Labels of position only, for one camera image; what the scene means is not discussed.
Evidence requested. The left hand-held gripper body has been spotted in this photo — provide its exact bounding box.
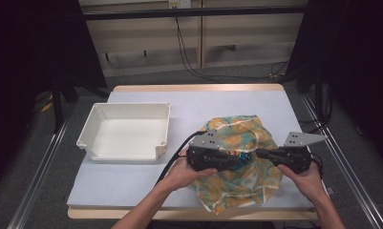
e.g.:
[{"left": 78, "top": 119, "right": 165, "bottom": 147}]
[{"left": 186, "top": 128, "right": 227, "bottom": 173}]

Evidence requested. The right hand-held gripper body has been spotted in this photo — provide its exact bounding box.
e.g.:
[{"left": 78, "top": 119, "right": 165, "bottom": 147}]
[{"left": 269, "top": 131, "right": 330, "bottom": 175}]

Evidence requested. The orange and green patterned cloth bag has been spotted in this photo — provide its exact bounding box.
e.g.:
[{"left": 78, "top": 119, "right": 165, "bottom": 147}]
[{"left": 188, "top": 114, "right": 285, "bottom": 215}]

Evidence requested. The person's right hand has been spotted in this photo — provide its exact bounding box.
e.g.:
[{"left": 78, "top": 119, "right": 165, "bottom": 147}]
[{"left": 277, "top": 160, "right": 327, "bottom": 204}]

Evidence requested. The person's left hand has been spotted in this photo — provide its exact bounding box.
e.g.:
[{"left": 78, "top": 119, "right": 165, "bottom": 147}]
[{"left": 161, "top": 147, "right": 218, "bottom": 194}]

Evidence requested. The pale grey table mat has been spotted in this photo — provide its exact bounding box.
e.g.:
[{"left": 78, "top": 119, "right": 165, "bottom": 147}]
[{"left": 66, "top": 90, "right": 319, "bottom": 209}]

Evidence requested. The white plastic bin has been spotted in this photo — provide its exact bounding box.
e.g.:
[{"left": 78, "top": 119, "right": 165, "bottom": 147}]
[{"left": 75, "top": 101, "right": 173, "bottom": 162}]

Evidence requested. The black curtain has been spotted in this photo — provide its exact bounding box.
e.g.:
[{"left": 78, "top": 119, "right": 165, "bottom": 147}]
[
  {"left": 286, "top": 0, "right": 383, "bottom": 168},
  {"left": 0, "top": 0, "right": 108, "bottom": 192}
]

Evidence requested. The black horizontal bar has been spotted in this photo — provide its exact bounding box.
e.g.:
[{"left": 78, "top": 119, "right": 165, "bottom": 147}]
[{"left": 83, "top": 5, "right": 309, "bottom": 21}]

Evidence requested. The black metal stand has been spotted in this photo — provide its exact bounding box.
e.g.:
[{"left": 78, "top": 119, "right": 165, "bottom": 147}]
[{"left": 50, "top": 75, "right": 82, "bottom": 134}]

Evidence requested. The right hand-held gripper black cable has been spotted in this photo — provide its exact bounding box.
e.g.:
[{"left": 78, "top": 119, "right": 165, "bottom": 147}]
[{"left": 309, "top": 152, "right": 325, "bottom": 179}]

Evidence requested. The hand-held gripper black cable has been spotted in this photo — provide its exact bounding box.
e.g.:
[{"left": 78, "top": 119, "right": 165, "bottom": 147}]
[
  {"left": 309, "top": 152, "right": 325, "bottom": 179},
  {"left": 155, "top": 130, "right": 208, "bottom": 187}
]

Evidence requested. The left hand-held gripper black cable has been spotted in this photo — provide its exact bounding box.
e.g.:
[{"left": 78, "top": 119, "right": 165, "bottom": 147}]
[{"left": 155, "top": 130, "right": 208, "bottom": 187}]

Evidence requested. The black floor cable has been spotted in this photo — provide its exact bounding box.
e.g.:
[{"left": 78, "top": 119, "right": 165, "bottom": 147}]
[{"left": 298, "top": 85, "right": 335, "bottom": 137}]

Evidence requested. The aluminium floor rail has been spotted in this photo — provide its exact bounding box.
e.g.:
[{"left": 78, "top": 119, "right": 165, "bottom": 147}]
[
  {"left": 7, "top": 113, "right": 73, "bottom": 229},
  {"left": 301, "top": 94, "right": 383, "bottom": 229}
]

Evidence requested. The black hanging cable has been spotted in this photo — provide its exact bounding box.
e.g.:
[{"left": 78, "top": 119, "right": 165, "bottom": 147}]
[{"left": 174, "top": 15, "right": 290, "bottom": 84}]

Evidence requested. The white wall outlet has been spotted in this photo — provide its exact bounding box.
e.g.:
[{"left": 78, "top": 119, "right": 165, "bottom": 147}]
[{"left": 168, "top": 0, "right": 192, "bottom": 10}]

